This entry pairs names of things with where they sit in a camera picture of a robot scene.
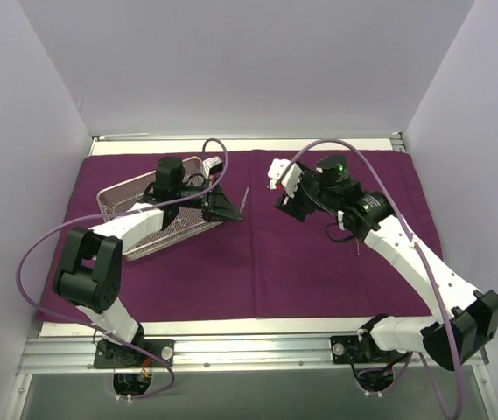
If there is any metal mesh instrument tray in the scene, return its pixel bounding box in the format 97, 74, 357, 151
95, 155, 228, 263

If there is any purple cloth wrap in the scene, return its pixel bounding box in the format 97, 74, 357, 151
33, 150, 459, 323

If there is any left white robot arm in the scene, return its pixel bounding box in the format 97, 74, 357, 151
53, 156, 242, 367

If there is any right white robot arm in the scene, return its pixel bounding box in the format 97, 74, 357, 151
267, 154, 498, 371

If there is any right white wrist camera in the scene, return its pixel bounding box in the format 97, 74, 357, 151
267, 158, 303, 198

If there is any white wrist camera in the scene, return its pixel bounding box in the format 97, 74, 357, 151
267, 158, 303, 198
202, 156, 223, 179

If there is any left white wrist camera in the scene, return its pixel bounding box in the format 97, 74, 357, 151
202, 156, 223, 179

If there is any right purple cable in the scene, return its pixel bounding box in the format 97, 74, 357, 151
274, 137, 466, 417

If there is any purple cable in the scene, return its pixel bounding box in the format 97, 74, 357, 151
15, 137, 230, 400
274, 137, 466, 417

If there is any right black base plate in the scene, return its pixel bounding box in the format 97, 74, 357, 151
329, 333, 407, 364

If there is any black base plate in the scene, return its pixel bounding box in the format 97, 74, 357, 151
329, 333, 407, 364
93, 339, 175, 369

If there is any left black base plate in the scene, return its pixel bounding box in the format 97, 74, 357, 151
93, 339, 175, 369

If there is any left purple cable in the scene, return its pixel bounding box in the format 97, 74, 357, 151
15, 137, 230, 400

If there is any aluminium front rail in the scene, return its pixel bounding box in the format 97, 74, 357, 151
15, 330, 490, 376

